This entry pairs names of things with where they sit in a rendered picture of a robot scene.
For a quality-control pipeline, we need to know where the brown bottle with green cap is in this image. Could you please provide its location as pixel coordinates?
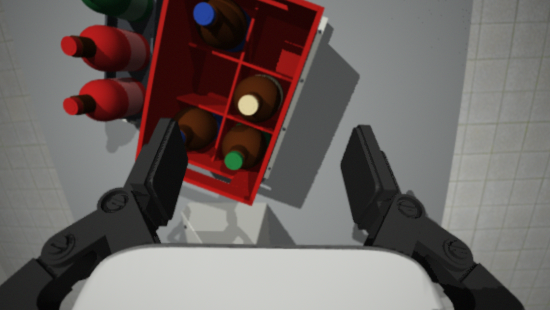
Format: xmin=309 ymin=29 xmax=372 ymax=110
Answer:
xmin=222 ymin=122 xmax=271 ymax=170

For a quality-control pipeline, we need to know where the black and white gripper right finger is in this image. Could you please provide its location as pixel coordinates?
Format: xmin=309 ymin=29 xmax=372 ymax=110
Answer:
xmin=340 ymin=125 xmax=525 ymax=310

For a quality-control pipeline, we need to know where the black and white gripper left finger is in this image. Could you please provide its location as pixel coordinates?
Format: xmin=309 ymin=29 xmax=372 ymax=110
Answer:
xmin=0 ymin=118 xmax=188 ymax=310

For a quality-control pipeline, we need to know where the green bottle with pale green label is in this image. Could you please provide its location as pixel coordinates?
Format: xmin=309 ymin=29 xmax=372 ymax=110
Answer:
xmin=82 ymin=0 xmax=153 ymax=22

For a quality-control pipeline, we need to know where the brown bottle with blue cap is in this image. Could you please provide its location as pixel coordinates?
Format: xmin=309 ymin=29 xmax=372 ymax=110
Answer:
xmin=193 ymin=0 xmax=252 ymax=53
xmin=173 ymin=106 xmax=223 ymax=151

